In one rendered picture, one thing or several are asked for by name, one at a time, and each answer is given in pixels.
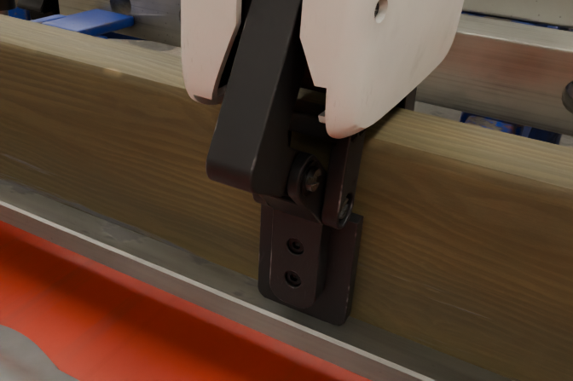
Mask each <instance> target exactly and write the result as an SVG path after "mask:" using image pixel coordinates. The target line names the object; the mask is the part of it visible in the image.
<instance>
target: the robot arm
mask: <svg viewBox="0 0 573 381"><path fill-rule="evenodd" d="M463 3H464V0H181V48H182V74H183V80H184V83H185V87H186V90H187V92H188V95H189V96H190V98H191V99H193V100H194V101H197V102H199V103H203V104H206V105H218V104H222V105H221V109H220V112H219V115H218V118H217V123H216V127H215V130H214V133H213V137H212V139H211V145H210V148H209V151H208V154H207V158H206V162H205V171H206V174H207V176H208V177H209V178H210V179H211V180H213V181H215V182H220V183H222V184H225V185H228V186H230V187H233V188H238V189H241V190H244V191H247V192H249V193H252V197H253V199H254V200H255V201H256V202H257V203H259V204H261V218H260V239H259V259H258V290H259V292H260V293H261V294H262V295H263V296H264V297H266V298H268V299H269V300H272V301H274V302H277V303H280V304H282V305H285V306H287V307H289V308H291V309H295V310H297V311H299V312H302V313H304V314H307V315H309V316H312V317H314V318H316V319H318V320H322V321H325V322H326V323H329V324H331V325H334V326H341V325H343V324H344V323H345V322H346V320H347V319H348V317H349V316H350V312H351V306H352V299H353V293H354V286H355V280H356V268H357V262H358V255H359V249H360V243H361V236H362V224H363V216H361V215H358V214H356V213H353V212H352V208H353V204H354V199H355V194H356V184H357V179H358V174H359V169H360V163H361V158H362V149H363V143H364V138H365V133H366V128H367V127H369V126H370V125H372V124H374V123H376V122H377V121H378V120H380V119H381V118H382V117H383V116H384V115H386V114H387V113H388V112H389V111H390V110H391V109H392V108H393V107H400V108H404V109H408V110H411V111H413V110H414V103H415V97H416V91H417V85H418V84H420V83H421V82H422V81H423V80H424V79H425V78H426V77H427V76H428V75H429V74H430V73H431V72H432V71H433V70H434V69H435V68H436V67H437V66H438V65H439V64H440V63H441V62H442V61H443V59H444V58H445V56H446V55H447V53H448V52H449V49H450V47H451V45H452V43H453V41H454V36H455V33H456V30H457V27H458V24H459V20H460V14H461V10H462V7H463ZM300 88H304V89H310V90H314V91H318V92H321V93H325V94H326V105H325V106H324V105H321V104H316V103H313V102H309V101H303V100H299V99H297V98H298V92H299V89H300ZM292 131H294V132H298V133H300V134H304V135H307V136H313V137H316V138H320V139H323V140H326V141H332V142H333V143H332V145H331V151H330V157H329V163H328V169H327V172H326V170H325V169H324V167H323V166H322V164H321V162H320V161H319V159H318V158H317V157H316V156H315V155H314V154H311V153H306V152H302V151H299V150H297V149H294V148H291V147H290V144H291V136H292Z"/></svg>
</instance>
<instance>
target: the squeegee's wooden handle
mask: <svg viewBox="0 0 573 381"><path fill-rule="evenodd" d="M221 105H222V104H218V105H206V104H203V103H199V102H197V101H194V100H193V99H191V98H190V96H189V95H188V92H187V90H186V87H185V83H184V80H183V74H182V57H181V56H178V55H171V54H167V53H164V52H160V51H156V50H152V49H146V48H142V47H138V46H135V45H130V44H127V43H121V42H116V41H113V40H109V39H105V38H99V37H95V36H91V35H87V34H83V33H80V32H73V31H69V30H66V29H61V28H58V27H54V26H47V25H44V24H40V23H36V22H32V21H29V20H22V19H18V18H15V17H11V16H7V15H3V14H0V179H1V180H4V181H6V182H9V183H12V184H14V185H16V186H19V187H21V188H24V189H27V190H29V191H32V192H34V193H38V194H40V195H43V196H44V197H47V198H49V199H52V200H55V201H57V202H60V203H62V204H64V205H68V206H71V207H72V208H75V209H77V210H80V211H83V212H86V213H88V214H91V215H92V216H96V217H99V218H100V219H103V220H106V221H108V222H111V223H114V224H116V225H119V226H120V227H123V228H127V229H129V230H131V231H134V232H136V233H139V234H142V235H144V236H147V237H149V238H151V239H154V240H157V241H159V242H162V243H164V244H167V245H170V246H173V247H175V248H177V249H179V250H182V251H185V252H187V253H190V254H193V255H195V256H197V257H201V258H203V259H205V260H207V261H210V262H212V263H216V264H218V265H221V266H223V267H225V268H229V269H231V270H234V271H235V272H238V273H241V274H244V275H246V276H249V277H251V278H253V279H255V280H258V259H259V239H260V218H261V204H259V203H257V202H256V201H255V200H254V199H253V197H252V193H249V192H247V191H244V190H241V189H238V188H233V187H230V186H228V185H225V184H222V183H220V182H215V181H213V180H211V179H210V178H209V177H208V176H207V174H206V171H205V162H206V158H207V154H208V151H209V148H210V145H211V139H212V137H213V133H214V130H215V127H216V123H217V118H218V115H219V112H220V109H221ZM352 212H353V213H356V214H358V215H361V216H363V224H362V236H361V243H360V249H359V255H358V262H357V268H356V280H355V286H354V293H353V299H352V306H351V312H350V316H351V317H353V318H356V319H358V320H361V321H364V322H366V323H368V324H371V325H373V326H376V327H379V328H381V329H384V330H386V331H388V332H392V333H395V334H396V335H399V336H401V337H404V338H407V339H409V340H412V341H415V342H416V343H420V344H423V345H425V346H427V347H429V348H432V349H435V350H438V351H440V352H443V353H444V354H447V355H451V356H453V357H455V358H458V359H460V360H463V361H466V362H468V363H471V364H473V365H475V366H477V367H481V368H483V369H486V370H488V371H491V372H494V373H496V374H499V375H501V376H503V377H506V378H510V379H511V380H514V381H573V148H571V147H564V146H560V145H557V144H553V143H549V142H545V141H539V140H535V139H531V138H528V137H523V136H517V135H514V134H509V133H506V132H502V131H498V130H492V129H488V128H484V127H480V126H476V125H473V124H466V123H462V122H459V121H454V120H451V119H447V118H440V117H437V116H433V115H430V114H425V113H419V112H415V111H411V110H408V109H404V108H400V107H393V108H392V109H391V110H390V111H389V112H388V113H387V114H386V115H384V116H383V117H382V118H381V119H380V120H378V121H377V122H376V123H374V124H372V125H370V126H369V127H367V128H366V133H365V138H364V143H363V149H362V158H361V163H360V169H359V174H358V179H357V184H356V194H355V199H354V204H353V208H352Z"/></svg>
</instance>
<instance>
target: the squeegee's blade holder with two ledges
mask: <svg viewBox="0 0 573 381"><path fill-rule="evenodd" d="M0 220H1V221H3V222H6V223H8V224H10V225H13V226H15V227H17V228H20V229H22V230H24V231H27V232H28V233H30V234H34V235H36V236H38V237H40V238H42V239H45V240H47V241H50V242H52V243H54V244H57V245H59V246H61V247H64V248H66V249H68V250H70V251H73V252H76V253H78V254H79V255H82V256H84V257H87V258H89V259H91V260H94V261H96V262H98V263H101V264H103V265H105V266H108V267H109V268H113V269H115V270H117V271H119V272H121V273H123V274H127V275H129V276H131V277H133V278H135V279H137V280H140V281H142V282H145V283H147V284H149V285H151V286H154V287H157V288H159V289H160V290H163V291H165V292H169V293H170V294H172V295H175V296H177V297H179V298H182V299H184V300H186V301H189V302H191V303H194V304H196V305H198V306H200V307H202V308H204V309H208V310H210V311H212V312H214V313H216V314H218V315H221V316H223V317H226V318H228V319H230V320H233V321H235V322H238V323H240V324H241V325H244V326H247V327H250V328H251V329H253V330H255V331H258V332H261V333H263V334H265V335H267V336H270V337H272V338H275V339H277V340H279V341H282V342H283V343H287V344H289V345H291V346H293V347H295V348H297V349H301V350H302V351H304V352H307V353H309V354H311V355H314V356H316V357H319V358H321V359H323V360H325V361H328V362H331V363H333V364H334V365H336V366H339V367H342V368H344V369H346V370H348V371H351V372H353V373H356V374H358V375H360V376H363V377H364V378H368V379H370V380H372V381H514V380H511V379H510V378H506V377H503V376H501V375H499V374H496V373H494V372H491V371H488V370H486V369H483V368H481V367H477V366H475V365H473V364H471V363H468V362H466V361H463V360H460V359H458V358H455V357H453V356H451V355H447V354H444V353H443V352H440V351H438V350H435V349H432V348H429V347H427V346H425V345H423V344H420V343H416V342H415V341H412V340H409V339H407V338H404V337H401V336H399V335H396V334H395V333H392V332H388V331H386V330H384V329H381V328H379V327H376V326H373V325H371V324H368V323H366V322H364V321H361V320H358V319H356V318H353V317H351V316H349V317H348V319H347V320H346V322H345V323H344V324H343V325H341V326H334V325H331V324H329V323H326V322H325V321H322V320H318V319H316V318H314V317H312V316H309V315H307V314H304V313H302V312H299V311H297V310H295V309H291V308H289V307H287V306H285V305H282V304H280V303H277V302H274V301H272V300H269V299H268V298H266V297H264V296H263V295H262V294H261V293H260V292H259V290H258V280H255V279H253V278H251V277H249V276H246V275H244V274H241V273H238V272H235V271H234V270H231V269H229V268H225V267H223V266H221V265H218V264H216V263H212V262H210V261H207V260H205V259H203V258H201V257H197V256H195V255H193V254H190V253H187V252H185V251H182V250H179V249H177V248H175V247H173V246H170V245H167V244H164V243H162V242H159V241H157V240H154V239H151V238H149V237H147V236H144V235H142V234H139V233H136V232H134V231H131V230H129V229H127V228H123V227H120V226H119V225H116V224H114V223H111V222H108V221H106V220H103V219H100V218H99V217H96V216H92V215H91V214H88V213H86V212H83V211H80V210H77V209H75V208H72V207H71V206H68V205H64V204H62V203H60V202H57V201H55V200H52V199H49V198H47V197H44V196H43V195H40V194H38V193H34V192H32V191H29V190H27V189H24V188H21V187H19V186H16V185H14V184H12V183H9V182H6V181H4V180H1V179H0Z"/></svg>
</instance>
